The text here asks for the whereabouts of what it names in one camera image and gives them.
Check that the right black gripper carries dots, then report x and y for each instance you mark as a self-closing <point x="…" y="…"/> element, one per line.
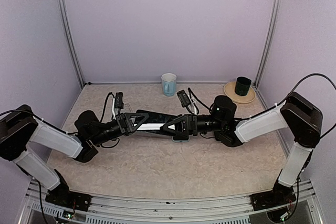
<point x="191" y="124"/>

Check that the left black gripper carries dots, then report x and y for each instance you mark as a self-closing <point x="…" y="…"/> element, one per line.
<point x="122" y="117"/>

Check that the light blue phone case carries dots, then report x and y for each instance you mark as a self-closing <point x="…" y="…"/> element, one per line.
<point x="181" y="140"/>

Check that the black phone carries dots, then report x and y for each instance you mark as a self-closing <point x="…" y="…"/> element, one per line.
<point x="155" y="121"/>

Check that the clear phone case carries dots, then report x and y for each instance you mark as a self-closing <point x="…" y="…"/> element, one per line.
<point x="127" y="108"/>

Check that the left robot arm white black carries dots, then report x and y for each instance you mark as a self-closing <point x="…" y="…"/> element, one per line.
<point x="21" y="126"/>

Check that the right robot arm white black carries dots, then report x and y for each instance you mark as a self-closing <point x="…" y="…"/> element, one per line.
<point x="294" y="112"/>

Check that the light blue mug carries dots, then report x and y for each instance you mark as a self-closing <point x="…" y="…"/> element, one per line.
<point x="168" y="81"/>

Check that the beige plate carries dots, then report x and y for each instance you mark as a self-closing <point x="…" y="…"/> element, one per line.
<point x="229" y="90"/>

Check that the dark green cup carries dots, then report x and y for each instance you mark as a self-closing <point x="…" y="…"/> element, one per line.
<point x="242" y="86"/>

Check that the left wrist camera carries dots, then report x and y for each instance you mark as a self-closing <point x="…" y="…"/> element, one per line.
<point x="117" y="104"/>

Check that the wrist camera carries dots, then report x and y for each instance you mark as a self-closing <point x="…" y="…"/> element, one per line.
<point x="117" y="104"/>
<point x="187" y="102"/>

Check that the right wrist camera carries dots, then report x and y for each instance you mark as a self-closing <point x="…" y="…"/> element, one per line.
<point x="187" y="102"/>

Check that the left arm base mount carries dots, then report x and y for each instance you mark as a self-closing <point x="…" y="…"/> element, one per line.
<point x="63" y="196"/>

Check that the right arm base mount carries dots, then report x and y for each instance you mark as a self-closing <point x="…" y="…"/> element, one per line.
<point x="279" y="195"/>

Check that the left aluminium frame post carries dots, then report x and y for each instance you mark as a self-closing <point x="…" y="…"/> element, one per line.
<point x="70" y="43"/>

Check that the aluminium frame post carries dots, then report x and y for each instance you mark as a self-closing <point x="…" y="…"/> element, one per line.
<point x="70" y="43"/>
<point x="268" y="42"/>

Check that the right aluminium frame post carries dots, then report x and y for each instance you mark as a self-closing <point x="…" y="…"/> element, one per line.
<point x="268" y="42"/>

